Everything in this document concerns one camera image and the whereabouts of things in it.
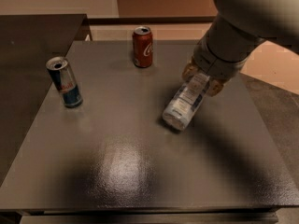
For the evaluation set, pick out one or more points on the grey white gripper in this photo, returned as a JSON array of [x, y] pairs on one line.
[[214, 63]]

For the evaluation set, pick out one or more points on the clear blue-label plastic bottle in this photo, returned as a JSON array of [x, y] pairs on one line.
[[181, 109]]

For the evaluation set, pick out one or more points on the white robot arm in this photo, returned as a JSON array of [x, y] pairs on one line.
[[272, 20]]

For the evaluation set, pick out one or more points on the red cola can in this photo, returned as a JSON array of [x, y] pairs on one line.
[[143, 46]]

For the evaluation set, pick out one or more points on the silver blue energy drink can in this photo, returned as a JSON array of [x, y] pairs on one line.
[[64, 80]]

